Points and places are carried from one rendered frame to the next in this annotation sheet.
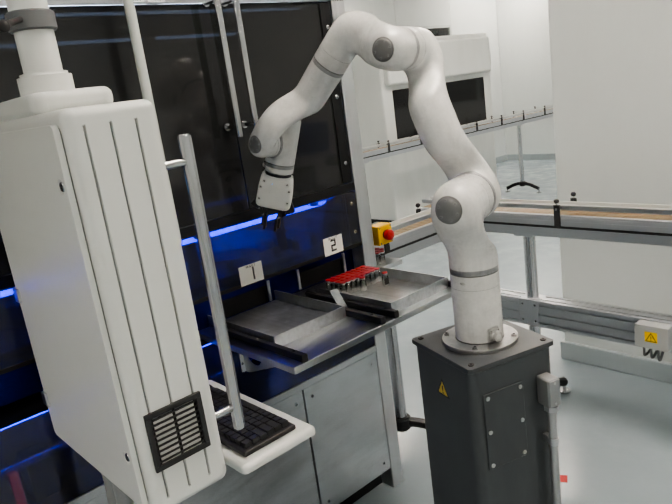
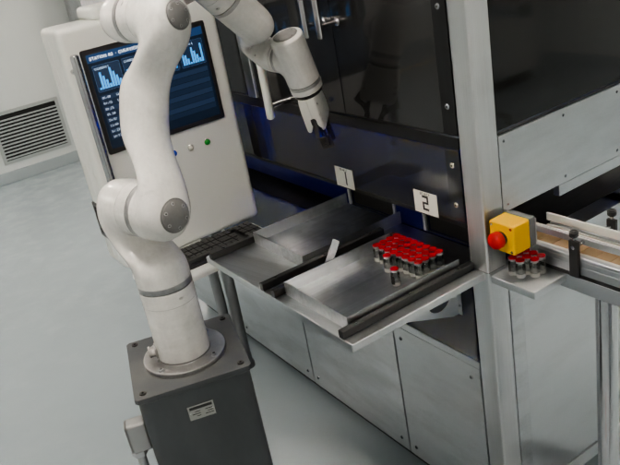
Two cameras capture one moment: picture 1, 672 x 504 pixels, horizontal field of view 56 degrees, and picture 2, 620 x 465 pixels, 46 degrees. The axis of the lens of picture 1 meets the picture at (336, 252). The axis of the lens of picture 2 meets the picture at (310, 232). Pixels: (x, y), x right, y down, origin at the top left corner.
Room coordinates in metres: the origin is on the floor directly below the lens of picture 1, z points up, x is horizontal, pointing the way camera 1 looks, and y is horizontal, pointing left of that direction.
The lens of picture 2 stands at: (2.10, -1.71, 1.74)
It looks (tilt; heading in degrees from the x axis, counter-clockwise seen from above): 24 degrees down; 100
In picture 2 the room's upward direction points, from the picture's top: 11 degrees counter-clockwise
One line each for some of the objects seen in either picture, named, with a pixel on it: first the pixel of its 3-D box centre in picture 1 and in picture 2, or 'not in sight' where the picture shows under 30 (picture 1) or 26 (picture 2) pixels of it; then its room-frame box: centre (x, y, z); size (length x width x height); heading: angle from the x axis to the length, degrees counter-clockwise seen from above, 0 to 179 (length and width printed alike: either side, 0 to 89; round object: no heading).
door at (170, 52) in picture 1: (158, 121); (280, 3); (1.75, 0.42, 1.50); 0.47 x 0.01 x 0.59; 131
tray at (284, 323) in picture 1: (275, 316); (326, 227); (1.80, 0.21, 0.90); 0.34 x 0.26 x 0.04; 41
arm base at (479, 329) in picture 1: (476, 305); (175, 319); (1.51, -0.33, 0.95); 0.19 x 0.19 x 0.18
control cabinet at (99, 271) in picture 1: (96, 289); (155, 125); (1.27, 0.50, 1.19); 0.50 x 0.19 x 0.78; 41
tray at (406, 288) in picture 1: (380, 287); (370, 277); (1.94, -0.12, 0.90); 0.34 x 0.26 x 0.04; 41
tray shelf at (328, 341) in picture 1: (333, 310); (343, 261); (1.86, 0.03, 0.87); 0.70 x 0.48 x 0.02; 131
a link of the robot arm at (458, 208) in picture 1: (464, 226); (142, 232); (1.48, -0.31, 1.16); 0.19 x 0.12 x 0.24; 145
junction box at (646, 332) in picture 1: (653, 335); not in sight; (2.15, -1.11, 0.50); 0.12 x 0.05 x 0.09; 41
